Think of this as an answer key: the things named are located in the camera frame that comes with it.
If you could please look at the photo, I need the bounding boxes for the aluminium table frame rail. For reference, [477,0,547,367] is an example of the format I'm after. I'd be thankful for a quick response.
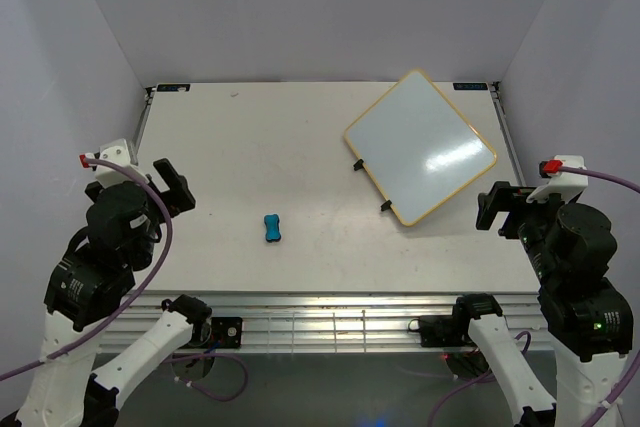
[99,291,552,355]

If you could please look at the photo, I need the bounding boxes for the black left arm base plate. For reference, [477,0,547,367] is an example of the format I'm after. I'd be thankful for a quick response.
[201,317,244,350]

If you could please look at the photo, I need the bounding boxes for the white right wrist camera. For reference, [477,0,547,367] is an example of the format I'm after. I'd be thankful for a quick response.
[526,155,588,204]

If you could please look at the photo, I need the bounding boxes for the black corner label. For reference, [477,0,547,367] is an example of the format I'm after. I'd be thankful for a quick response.
[156,83,191,93]
[453,82,488,91]

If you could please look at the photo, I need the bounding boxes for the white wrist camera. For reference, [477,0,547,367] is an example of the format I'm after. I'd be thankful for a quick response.
[526,155,588,204]
[79,138,148,188]

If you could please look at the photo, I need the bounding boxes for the black left corner label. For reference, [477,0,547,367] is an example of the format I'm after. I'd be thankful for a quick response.
[156,83,191,93]

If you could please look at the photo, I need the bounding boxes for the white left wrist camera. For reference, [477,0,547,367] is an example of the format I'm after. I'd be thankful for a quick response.
[79,138,148,188]

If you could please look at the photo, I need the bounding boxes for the yellow framed whiteboard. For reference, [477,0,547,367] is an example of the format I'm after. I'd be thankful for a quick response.
[343,70,498,227]

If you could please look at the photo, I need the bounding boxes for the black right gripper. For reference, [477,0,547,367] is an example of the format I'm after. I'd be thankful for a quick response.
[475,178,571,282]

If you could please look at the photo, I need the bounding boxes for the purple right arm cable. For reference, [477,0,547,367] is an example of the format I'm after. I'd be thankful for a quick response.
[427,166,640,427]

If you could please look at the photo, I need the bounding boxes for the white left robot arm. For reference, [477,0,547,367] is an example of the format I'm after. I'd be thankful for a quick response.
[1,156,212,426]

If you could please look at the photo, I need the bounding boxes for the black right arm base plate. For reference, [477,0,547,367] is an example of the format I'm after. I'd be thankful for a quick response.
[407,315,476,348]

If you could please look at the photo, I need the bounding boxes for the black wire easel stand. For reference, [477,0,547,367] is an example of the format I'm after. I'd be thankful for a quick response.
[352,158,392,212]

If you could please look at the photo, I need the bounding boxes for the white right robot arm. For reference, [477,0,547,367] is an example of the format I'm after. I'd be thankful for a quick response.
[451,181,634,426]

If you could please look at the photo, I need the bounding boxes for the black right corner label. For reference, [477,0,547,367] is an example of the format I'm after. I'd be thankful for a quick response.
[453,82,488,91]

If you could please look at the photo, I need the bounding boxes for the blue whiteboard eraser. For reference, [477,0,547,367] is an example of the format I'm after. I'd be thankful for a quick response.
[264,214,282,243]

